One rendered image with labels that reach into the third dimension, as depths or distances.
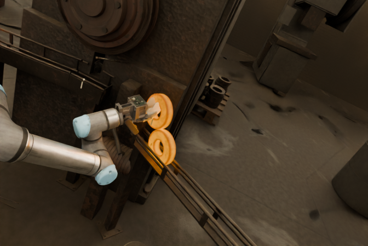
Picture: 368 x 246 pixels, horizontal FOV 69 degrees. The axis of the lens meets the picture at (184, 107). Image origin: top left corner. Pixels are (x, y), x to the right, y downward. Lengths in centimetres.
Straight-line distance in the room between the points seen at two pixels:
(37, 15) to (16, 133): 98
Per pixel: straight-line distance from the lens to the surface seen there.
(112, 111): 102
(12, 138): 78
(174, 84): 135
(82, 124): 99
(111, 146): 136
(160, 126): 113
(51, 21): 163
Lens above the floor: 140
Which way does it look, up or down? 27 degrees down
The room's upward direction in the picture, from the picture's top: 25 degrees clockwise
